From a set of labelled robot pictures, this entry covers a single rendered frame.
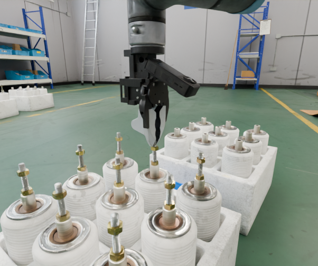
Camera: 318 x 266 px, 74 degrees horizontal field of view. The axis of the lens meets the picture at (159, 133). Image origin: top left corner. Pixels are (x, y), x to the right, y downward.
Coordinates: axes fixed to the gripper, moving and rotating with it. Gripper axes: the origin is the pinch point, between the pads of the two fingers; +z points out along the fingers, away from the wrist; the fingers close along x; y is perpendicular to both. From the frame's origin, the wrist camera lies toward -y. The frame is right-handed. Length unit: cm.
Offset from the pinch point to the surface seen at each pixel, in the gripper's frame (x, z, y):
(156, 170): 0.5, 7.3, -0.3
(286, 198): -53, 34, -27
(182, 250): 14.3, 11.0, -14.9
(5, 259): 28.9, 16.3, 12.3
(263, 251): -18.9, 34.3, -24.1
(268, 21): -545, -117, 68
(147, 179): 2.8, 9.0, 0.6
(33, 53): -239, -50, 525
